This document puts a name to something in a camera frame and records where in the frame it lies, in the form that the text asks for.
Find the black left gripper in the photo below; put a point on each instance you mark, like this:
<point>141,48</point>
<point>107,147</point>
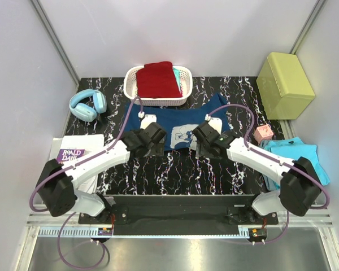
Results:
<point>156,148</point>

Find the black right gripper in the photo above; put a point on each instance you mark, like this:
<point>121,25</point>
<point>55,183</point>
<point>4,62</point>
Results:
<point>200,151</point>

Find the navy blue t shirt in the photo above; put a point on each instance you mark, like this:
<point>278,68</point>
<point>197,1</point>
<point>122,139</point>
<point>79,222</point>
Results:
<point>179,123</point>

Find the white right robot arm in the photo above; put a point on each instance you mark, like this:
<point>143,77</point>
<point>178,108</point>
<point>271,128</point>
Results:
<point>299,184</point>

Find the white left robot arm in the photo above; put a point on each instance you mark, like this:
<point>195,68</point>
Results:
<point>58,185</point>

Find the pink cube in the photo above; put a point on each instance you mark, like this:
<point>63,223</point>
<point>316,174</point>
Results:
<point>263,132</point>

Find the white plastic basket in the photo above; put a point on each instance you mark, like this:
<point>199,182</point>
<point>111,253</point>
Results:
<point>130,88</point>

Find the folded red t shirt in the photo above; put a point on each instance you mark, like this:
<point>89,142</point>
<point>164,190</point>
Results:
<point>157,80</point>

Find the grey-blue t shirt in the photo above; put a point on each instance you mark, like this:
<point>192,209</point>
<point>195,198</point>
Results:
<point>270,184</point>

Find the folded teal t shirt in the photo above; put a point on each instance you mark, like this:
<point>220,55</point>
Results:
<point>177,77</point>

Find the light blue headphones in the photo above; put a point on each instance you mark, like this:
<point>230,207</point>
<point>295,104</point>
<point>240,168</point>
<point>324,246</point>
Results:
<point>83,111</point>

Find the cyan t shirt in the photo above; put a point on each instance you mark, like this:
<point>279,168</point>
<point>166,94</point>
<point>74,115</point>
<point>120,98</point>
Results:
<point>294,148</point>

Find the Roald Dahl book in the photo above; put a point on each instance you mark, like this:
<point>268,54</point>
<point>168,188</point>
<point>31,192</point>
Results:
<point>69,154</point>

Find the yellow-green box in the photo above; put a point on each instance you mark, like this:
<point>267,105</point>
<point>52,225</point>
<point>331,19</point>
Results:
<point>284,87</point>

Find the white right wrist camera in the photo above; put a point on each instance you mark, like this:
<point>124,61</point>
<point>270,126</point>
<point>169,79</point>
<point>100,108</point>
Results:
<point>214,122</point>

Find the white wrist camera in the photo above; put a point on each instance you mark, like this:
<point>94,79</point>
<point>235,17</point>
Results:
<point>214,122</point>
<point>146,119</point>

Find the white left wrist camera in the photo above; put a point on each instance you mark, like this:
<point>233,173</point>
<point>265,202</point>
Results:
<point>146,119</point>

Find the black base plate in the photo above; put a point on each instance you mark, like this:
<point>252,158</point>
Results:
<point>228,209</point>

